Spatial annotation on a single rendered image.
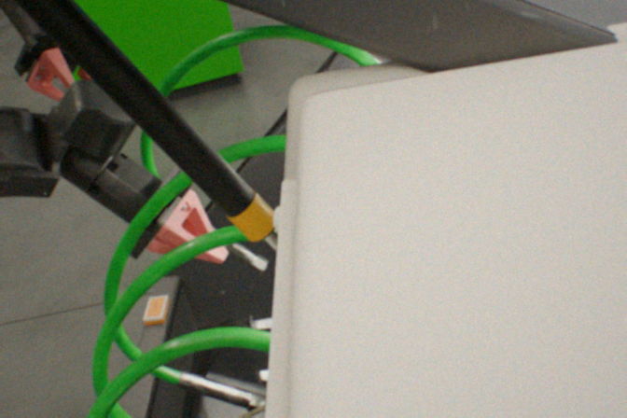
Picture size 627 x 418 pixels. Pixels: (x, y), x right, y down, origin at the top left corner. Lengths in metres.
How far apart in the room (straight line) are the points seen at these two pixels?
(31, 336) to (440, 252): 2.71
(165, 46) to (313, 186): 3.90
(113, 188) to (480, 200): 0.59
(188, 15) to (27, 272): 1.65
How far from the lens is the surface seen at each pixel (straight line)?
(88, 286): 2.98
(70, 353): 2.72
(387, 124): 0.24
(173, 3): 4.04
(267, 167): 1.09
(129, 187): 0.76
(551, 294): 0.17
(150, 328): 1.14
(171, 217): 0.76
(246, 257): 0.91
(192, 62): 0.79
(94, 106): 0.71
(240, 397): 0.81
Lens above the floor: 1.66
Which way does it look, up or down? 32 degrees down
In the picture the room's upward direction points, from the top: 12 degrees counter-clockwise
